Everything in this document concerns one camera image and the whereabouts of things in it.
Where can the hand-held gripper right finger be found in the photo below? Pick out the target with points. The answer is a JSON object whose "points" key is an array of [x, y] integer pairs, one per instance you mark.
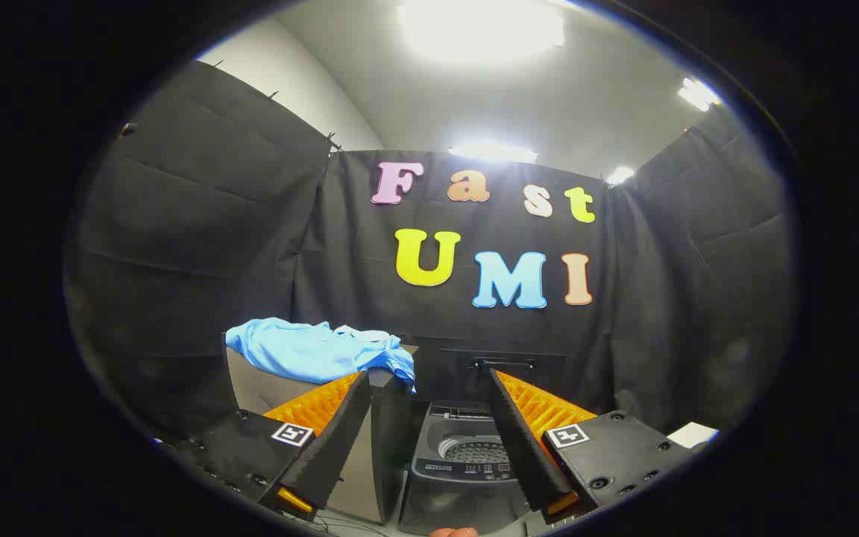
{"points": [[523, 440]]}

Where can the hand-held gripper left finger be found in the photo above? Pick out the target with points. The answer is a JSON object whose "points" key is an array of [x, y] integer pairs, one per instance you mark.
{"points": [[336, 440]]}

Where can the grey washing machine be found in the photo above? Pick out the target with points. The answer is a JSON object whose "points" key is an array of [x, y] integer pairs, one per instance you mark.
{"points": [[467, 466]]}

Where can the light blue polo shirt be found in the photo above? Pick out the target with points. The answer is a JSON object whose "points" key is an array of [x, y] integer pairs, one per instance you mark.
{"points": [[303, 350]]}

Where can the grey cabinet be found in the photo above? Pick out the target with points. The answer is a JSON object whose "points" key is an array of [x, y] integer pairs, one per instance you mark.
{"points": [[392, 432]]}

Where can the large ceiling light panel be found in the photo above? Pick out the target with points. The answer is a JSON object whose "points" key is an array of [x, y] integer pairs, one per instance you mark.
{"points": [[482, 26]]}

